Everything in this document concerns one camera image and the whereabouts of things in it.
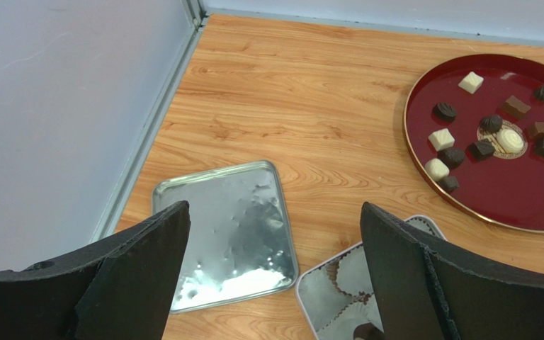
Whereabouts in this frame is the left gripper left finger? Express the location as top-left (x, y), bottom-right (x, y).
top-left (0, 201), bottom-right (191, 339)

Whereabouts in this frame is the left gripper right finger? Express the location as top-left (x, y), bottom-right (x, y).
top-left (360, 203), bottom-right (544, 339)

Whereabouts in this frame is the dark chocolate bottom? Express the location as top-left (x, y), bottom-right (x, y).
top-left (353, 323), bottom-right (385, 340)

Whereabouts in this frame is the square tin box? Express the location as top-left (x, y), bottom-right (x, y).
top-left (294, 214), bottom-right (448, 340)

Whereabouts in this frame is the white chocolate lower left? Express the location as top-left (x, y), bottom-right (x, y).
top-left (424, 158), bottom-right (450, 182)

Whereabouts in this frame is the dark chocolate beside left white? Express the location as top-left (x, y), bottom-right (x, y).
top-left (437, 147), bottom-right (465, 170)

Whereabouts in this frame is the white square chocolate left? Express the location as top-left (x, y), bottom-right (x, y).
top-left (428, 128), bottom-right (455, 152)

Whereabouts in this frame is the white square chocolate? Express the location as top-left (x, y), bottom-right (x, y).
top-left (458, 72), bottom-right (484, 94)
top-left (428, 128), bottom-right (455, 152)

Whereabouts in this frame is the white round chocolate centre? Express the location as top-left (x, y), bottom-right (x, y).
top-left (496, 129), bottom-right (525, 154)

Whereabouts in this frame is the dark round chocolate left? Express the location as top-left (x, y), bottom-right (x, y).
top-left (432, 102), bottom-right (458, 123)

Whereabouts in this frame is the brown chocolate bar upper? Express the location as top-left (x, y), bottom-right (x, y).
top-left (499, 96), bottom-right (531, 120)

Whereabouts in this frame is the white square chocolate top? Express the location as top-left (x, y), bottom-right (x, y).
top-left (458, 72), bottom-right (484, 94)

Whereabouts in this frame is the silver tin lid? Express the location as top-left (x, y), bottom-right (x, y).
top-left (152, 160), bottom-right (299, 314)

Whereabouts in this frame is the red round tray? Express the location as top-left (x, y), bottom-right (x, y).
top-left (403, 54), bottom-right (544, 232)

